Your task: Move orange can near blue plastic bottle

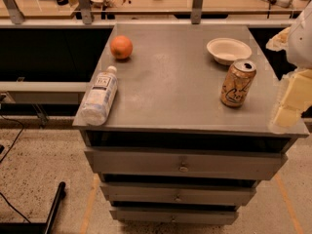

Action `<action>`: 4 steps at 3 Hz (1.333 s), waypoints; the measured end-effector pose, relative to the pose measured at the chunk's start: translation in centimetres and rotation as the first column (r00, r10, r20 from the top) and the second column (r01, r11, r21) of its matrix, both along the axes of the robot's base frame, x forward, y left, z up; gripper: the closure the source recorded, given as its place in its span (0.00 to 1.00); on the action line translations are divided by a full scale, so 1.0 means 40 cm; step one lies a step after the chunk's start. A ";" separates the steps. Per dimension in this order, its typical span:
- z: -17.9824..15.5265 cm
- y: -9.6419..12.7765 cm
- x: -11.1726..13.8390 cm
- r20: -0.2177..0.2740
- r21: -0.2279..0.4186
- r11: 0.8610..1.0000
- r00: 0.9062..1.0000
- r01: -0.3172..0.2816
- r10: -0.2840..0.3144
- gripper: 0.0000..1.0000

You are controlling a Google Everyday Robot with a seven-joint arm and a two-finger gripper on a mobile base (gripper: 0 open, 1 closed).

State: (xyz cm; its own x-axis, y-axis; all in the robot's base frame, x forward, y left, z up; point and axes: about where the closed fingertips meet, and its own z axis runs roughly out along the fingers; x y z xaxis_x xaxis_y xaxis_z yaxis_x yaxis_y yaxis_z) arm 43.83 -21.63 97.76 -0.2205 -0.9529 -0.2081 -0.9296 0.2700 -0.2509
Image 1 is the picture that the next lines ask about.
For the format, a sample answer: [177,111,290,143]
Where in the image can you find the orange soda can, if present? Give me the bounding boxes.
[220,59,256,107]

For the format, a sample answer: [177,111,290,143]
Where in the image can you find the grey drawer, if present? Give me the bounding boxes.
[110,208,238,225]
[100,182,256,206]
[85,147,288,180]

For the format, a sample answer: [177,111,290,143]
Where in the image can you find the black floor cable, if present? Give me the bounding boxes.
[0,114,32,224]

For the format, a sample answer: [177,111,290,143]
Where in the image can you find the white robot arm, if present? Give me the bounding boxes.
[273,3,312,128]

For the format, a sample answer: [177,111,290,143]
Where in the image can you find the grey metal rail post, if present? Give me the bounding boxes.
[190,0,204,24]
[76,0,94,24]
[2,0,24,24]

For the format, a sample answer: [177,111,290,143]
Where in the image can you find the grey drawer cabinet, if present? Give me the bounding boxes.
[74,22,308,213]

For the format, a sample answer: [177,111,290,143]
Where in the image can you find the orange fruit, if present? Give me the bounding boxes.
[110,35,133,59]

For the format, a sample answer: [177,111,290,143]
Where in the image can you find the black metal floor bar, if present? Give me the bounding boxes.
[0,181,66,234]

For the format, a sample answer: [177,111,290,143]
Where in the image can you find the white paper bowl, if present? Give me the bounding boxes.
[207,38,252,65]

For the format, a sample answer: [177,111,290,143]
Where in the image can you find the top grey drawer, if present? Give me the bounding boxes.
[85,147,288,180]

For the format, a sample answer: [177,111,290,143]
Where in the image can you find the middle grey drawer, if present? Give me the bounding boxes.
[100,182,256,206]

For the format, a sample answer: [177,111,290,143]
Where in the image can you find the clear plastic water bottle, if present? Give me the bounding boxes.
[81,66,118,126]

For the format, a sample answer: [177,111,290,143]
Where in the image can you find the bottom grey drawer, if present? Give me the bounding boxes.
[110,208,238,225]

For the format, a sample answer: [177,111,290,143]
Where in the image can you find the crumpled white plastic bag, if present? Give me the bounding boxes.
[266,27,290,52]

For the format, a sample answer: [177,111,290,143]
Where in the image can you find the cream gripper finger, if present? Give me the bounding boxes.
[272,69,312,128]

